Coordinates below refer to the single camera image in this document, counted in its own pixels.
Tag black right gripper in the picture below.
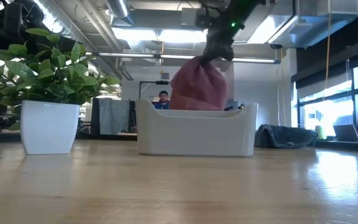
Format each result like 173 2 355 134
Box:
198 12 246 63

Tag pink hat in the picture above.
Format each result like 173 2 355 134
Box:
169 55 229 111

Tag person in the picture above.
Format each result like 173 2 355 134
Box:
153 90 172 110

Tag long ceiling light strip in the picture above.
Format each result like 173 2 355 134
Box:
85 52 282 65

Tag white plastic bin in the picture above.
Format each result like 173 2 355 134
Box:
135 98 259 157

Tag dark grey blanket heap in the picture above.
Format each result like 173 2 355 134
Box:
254 124 319 149

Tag grey hanging cloth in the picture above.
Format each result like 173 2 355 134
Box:
98 98 131 135

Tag yellow-green bottle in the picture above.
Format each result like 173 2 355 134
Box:
314 124 328 141

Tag grey laptop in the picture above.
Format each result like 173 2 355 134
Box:
333 124 358 142

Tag green leafy plant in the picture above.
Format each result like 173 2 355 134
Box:
0 27 122 131

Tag white plant pot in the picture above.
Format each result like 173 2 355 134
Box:
20 100 81 156

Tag yellow hanging cable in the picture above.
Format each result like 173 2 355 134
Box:
322 0 333 102

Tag silver ceiling duct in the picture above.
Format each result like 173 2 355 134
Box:
105 0 131 19

